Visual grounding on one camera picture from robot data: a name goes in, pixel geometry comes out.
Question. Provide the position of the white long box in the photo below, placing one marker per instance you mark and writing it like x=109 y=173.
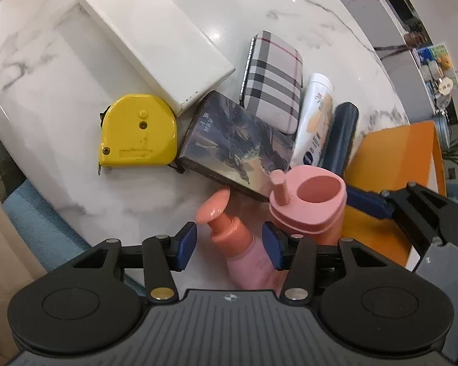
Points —
x=170 y=52

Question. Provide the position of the teddy bear picture board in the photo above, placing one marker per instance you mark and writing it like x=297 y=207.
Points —
x=436 y=68

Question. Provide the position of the yellow tape measure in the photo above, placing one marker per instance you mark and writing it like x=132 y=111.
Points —
x=137 y=130

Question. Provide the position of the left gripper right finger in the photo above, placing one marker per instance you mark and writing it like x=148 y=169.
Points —
x=295 y=254

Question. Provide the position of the dark illustrated card box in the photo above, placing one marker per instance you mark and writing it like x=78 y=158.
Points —
x=228 y=144

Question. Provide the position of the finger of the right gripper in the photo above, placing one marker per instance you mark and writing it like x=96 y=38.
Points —
x=371 y=203

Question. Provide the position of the orange white storage box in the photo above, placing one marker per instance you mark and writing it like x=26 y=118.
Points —
x=388 y=160

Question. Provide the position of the pink cup with spout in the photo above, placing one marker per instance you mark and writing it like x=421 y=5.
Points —
x=309 y=201

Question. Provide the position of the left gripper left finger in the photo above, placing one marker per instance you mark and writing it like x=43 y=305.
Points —
x=162 y=255

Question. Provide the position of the pink pump bottle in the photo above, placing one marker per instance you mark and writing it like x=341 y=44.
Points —
x=248 y=264

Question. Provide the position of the dark blue cylinder can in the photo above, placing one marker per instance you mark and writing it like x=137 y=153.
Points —
x=337 y=150

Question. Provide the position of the plaid glasses case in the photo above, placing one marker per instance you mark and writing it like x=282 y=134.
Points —
x=272 y=83

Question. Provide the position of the white floral bottle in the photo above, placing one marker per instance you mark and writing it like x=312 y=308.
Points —
x=315 y=116

